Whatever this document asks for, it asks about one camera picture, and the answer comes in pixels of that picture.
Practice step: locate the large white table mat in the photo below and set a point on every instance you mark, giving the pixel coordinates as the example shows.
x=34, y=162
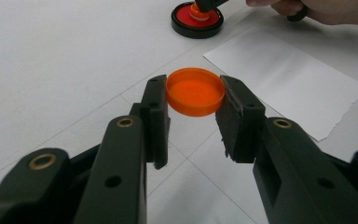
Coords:
x=59, y=62

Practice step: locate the orange round stamp cap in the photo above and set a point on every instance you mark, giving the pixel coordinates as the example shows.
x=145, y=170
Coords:
x=195, y=93

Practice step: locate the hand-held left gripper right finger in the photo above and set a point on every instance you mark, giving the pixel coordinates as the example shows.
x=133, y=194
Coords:
x=292, y=174

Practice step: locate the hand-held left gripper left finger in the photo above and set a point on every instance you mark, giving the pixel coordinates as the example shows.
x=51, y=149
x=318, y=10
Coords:
x=121, y=161

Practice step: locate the white paper sheet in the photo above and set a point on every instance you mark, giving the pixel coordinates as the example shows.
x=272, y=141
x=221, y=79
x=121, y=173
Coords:
x=292, y=84

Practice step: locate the round black red ink pad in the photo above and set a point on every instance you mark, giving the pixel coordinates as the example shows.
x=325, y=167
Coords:
x=195, y=25

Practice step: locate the small orange stamp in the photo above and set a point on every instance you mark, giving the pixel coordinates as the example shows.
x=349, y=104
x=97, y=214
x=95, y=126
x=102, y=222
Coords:
x=200, y=14

